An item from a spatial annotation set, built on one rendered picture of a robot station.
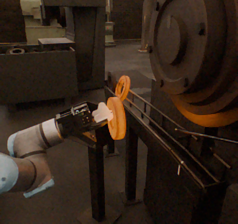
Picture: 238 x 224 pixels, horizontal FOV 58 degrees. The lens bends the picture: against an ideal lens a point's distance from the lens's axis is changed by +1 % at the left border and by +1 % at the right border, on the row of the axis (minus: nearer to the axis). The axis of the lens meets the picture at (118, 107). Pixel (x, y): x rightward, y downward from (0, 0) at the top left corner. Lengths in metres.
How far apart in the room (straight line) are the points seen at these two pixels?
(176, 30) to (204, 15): 0.09
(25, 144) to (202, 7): 0.62
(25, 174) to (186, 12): 0.57
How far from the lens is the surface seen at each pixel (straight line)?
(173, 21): 0.57
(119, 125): 0.72
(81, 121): 0.74
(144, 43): 7.64
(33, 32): 9.63
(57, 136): 0.74
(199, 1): 0.50
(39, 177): 0.70
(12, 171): 0.61
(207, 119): 0.62
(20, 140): 0.77
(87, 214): 1.54
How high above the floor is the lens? 1.18
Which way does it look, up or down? 24 degrees down
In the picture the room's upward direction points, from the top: straight up
